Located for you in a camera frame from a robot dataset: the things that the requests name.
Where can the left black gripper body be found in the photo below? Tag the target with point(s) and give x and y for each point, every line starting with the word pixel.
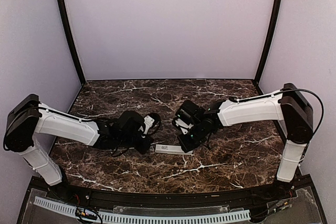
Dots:
pixel 142 148

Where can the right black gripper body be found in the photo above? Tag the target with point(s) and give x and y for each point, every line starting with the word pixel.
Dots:
pixel 198 136

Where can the white remote control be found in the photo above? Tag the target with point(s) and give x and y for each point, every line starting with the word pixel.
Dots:
pixel 171 150

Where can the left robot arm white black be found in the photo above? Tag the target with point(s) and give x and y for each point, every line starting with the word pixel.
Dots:
pixel 129 130

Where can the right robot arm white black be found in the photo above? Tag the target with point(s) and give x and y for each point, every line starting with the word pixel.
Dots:
pixel 288 104

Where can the black front rail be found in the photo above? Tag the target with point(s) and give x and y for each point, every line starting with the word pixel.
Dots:
pixel 255 197

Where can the white slotted cable duct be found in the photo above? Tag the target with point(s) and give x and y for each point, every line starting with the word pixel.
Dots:
pixel 122 214

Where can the right black frame post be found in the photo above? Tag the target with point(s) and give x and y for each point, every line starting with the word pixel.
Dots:
pixel 268 41

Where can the black frame post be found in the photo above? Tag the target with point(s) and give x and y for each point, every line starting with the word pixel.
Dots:
pixel 268 41
pixel 70 41

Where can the left black frame post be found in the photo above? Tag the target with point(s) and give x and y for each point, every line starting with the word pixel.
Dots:
pixel 70 41

